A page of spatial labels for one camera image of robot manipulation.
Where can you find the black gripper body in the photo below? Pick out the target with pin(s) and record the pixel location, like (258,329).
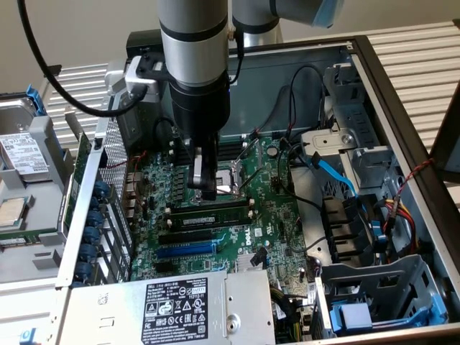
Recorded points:
(199,108)

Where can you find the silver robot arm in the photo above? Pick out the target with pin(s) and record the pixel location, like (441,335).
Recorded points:
(194,43)

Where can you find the CPU socket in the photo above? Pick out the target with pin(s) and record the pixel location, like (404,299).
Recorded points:
(226,176)

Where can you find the metal locking lever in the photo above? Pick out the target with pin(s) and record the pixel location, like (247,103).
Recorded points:
(251,178)
(226,193)

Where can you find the round coin battery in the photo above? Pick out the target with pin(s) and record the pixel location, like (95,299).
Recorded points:
(274,151)

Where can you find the long black expansion slot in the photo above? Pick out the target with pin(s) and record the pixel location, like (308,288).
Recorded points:
(187,237)

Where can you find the blue expansion slot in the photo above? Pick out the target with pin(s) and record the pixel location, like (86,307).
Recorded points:
(187,250)

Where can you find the black box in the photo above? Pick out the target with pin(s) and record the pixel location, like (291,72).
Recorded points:
(143,41)

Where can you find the green motherboard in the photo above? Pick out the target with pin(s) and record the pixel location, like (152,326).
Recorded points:
(287,215)

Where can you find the silver chipset heatsink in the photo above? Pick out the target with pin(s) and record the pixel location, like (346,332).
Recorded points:
(244,262)

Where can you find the blue round card clip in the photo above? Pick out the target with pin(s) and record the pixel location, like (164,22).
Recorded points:
(101,188)
(91,235)
(83,271)
(88,252)
(95,219)

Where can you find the grey metal PC case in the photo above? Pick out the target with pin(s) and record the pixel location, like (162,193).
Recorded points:
(287,57)

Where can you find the short black expansion slot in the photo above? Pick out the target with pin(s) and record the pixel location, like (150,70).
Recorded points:
(164,267)

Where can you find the green graphics card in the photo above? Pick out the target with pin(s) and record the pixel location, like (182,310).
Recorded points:
(82,151)

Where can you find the black plastic fan shroud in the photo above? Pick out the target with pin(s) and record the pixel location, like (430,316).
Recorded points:
(341,223)

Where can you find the grey metal disk bay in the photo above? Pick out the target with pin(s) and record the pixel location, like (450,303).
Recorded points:
(359,118)

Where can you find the grey parts rack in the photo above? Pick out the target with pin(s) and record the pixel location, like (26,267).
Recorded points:
(41,129)

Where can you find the silver power supply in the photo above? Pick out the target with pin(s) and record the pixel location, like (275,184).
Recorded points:
(108,309)

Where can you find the silver hard disk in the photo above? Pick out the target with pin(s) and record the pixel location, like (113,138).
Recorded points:
(18,151)

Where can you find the silver CPU chip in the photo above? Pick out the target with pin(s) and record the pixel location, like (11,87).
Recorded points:
(12,212)

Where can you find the blue plastic disk tray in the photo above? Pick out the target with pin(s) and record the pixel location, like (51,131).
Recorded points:
(355,312)

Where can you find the grey metal drive cage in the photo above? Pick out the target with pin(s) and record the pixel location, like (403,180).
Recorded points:
(395,273)

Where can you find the small blue plastic clip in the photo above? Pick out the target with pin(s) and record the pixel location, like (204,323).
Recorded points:
(28,338)

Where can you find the dark brown panel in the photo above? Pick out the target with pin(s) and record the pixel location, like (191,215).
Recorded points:
(449,143)

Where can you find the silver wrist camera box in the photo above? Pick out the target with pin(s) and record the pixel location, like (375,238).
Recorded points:
(140,77)

